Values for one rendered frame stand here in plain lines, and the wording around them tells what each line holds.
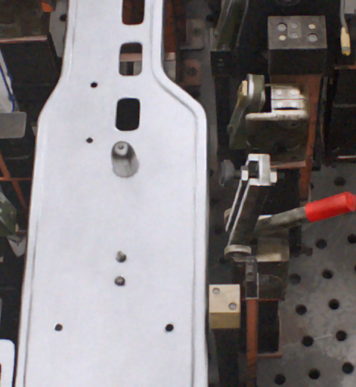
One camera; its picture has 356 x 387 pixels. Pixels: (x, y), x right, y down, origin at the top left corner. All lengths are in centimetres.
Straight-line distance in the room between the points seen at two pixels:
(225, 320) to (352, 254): 45
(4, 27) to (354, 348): 68
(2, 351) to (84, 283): 13
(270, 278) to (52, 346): 27
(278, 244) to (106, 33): 41
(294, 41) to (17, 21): 44
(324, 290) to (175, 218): 36
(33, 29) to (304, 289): 55
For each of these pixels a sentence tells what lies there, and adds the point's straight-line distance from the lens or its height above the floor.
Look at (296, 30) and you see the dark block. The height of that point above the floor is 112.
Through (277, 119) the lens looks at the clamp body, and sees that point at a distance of 123.
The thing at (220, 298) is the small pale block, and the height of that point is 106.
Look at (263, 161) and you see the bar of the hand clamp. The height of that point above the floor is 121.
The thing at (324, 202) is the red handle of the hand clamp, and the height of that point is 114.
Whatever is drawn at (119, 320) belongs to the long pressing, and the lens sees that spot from 120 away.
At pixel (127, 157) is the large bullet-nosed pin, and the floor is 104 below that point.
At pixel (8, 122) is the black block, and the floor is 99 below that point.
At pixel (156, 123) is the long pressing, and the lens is 131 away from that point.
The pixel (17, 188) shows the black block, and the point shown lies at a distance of 147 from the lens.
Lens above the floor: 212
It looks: 62 degrees down
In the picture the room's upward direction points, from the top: 8 degrees counter-clockwise
